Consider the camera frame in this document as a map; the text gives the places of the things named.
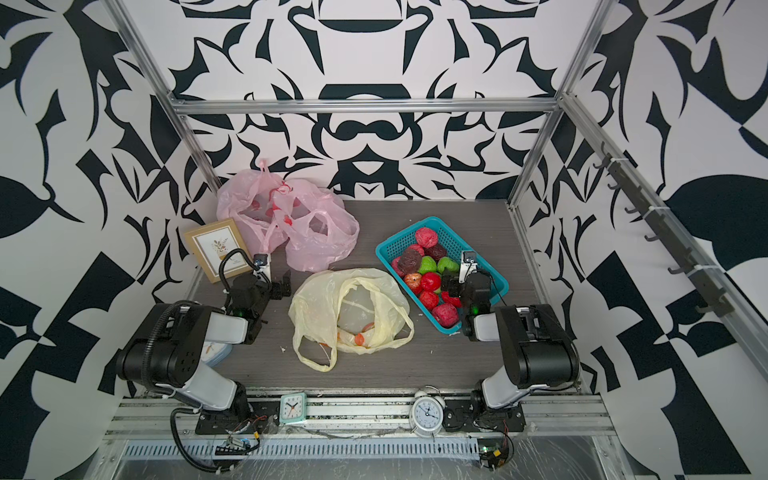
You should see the green fruit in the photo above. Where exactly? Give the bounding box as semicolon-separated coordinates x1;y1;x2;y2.
437;256;460;275

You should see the red cracked apple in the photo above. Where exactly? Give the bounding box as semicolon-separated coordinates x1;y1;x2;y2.
419;291;440;312

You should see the green apple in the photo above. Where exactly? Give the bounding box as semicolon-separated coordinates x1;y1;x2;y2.
417;255;437;275

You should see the teal plastic basket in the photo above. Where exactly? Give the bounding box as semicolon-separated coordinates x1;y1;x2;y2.
376;217;509;342

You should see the red cracked fruit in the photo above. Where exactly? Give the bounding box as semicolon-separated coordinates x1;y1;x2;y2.
403;272;423;295

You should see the dark maroon fruit yellow bag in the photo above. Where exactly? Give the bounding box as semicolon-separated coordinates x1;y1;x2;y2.
397;248;423;275

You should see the large pink-red fruit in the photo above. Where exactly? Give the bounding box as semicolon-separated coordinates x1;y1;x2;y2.
414;227;439;249

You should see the small pink-red fruit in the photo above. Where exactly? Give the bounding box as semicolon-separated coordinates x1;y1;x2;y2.
391;257;405;277

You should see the large pink plastic bag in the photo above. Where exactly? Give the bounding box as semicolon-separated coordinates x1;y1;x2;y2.
216;161;298;254

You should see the small pink plastic bag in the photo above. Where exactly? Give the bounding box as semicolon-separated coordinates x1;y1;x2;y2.
270;179;360;273

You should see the yellow plastic bag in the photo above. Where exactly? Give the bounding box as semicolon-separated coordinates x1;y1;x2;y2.
288;268;415;373

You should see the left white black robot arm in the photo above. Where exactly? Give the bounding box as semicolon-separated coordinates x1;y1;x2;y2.
116;271;292;420

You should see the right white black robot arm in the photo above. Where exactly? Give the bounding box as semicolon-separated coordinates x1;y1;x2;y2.
441;270;580;410

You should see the blue square timer clock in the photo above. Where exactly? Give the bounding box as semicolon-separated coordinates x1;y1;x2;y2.
201;341;233;368

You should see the small teal square clock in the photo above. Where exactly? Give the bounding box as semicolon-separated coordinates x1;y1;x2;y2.
278;392;308;425

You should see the round silver alarm clock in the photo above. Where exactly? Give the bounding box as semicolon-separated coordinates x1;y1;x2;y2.
409;390;446;437

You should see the left circuit board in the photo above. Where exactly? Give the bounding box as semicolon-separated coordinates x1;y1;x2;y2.
214;432;261;457

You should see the circuit board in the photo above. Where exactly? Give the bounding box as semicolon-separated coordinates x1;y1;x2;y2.
479;439;515;471
214;432;261;457

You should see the right circuit board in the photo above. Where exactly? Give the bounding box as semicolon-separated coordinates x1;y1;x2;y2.
479;439;515;471

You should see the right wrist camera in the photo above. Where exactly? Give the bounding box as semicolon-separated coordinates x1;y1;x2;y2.
458;250;478;284

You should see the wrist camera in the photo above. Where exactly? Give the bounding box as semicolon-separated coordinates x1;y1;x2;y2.
252;254;272;282
458;250;478;284

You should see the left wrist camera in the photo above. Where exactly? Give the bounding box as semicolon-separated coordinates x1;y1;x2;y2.
252;254;272;282

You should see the wooden picture frame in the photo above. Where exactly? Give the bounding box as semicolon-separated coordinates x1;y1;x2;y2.
183;219;250;283

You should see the black corrugated cable hose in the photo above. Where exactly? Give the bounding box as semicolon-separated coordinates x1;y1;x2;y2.
139;248;259;474

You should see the white slotted cable duct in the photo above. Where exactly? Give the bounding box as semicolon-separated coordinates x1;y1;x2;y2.
123;437;480;461

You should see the wall hook rail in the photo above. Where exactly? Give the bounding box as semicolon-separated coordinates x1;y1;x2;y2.
598;152;735;317

